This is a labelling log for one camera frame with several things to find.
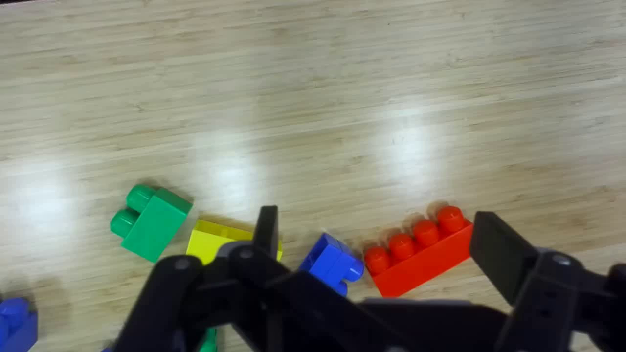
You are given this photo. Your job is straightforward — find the blue tall stacked toy brick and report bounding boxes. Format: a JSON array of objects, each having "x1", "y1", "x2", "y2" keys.
[{"x1": 0, "y1": 294, "x2": 39, "y2": 352}]

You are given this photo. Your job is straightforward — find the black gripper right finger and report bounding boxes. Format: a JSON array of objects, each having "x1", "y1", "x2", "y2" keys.
[{"x1": 467, "y1": 208, "x2": 626, "y2": 352}]

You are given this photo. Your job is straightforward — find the yellow square toy brick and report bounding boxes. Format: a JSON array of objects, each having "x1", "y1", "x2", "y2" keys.
[{"x1": 183, "y1": 216, "x2": 285, "y2": 265}]

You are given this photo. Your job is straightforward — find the red four-stud toy brick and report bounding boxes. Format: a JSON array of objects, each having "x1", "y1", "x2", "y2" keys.
[{"x1": 361, "y1": 203, "x2": 475, "y2": 298}]

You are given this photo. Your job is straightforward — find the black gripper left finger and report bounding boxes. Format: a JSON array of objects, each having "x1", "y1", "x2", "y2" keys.
[{"x1": 109, "y1": 203, "x2": 406, "y2": 352}]

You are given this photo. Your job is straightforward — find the green two-stud toy brick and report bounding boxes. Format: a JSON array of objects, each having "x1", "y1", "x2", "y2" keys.
[
  {"x1": 107, "y1": 181, "x2": 195, "y2": 263},
  {"x1": 197, "y1": 324, "x2": 221, "y2": 352}
]

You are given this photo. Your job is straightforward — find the blue long toy brick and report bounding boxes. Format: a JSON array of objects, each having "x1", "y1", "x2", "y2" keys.
[{"x1": 297, "y1": 230, "x2": 365, "y2": 298}]

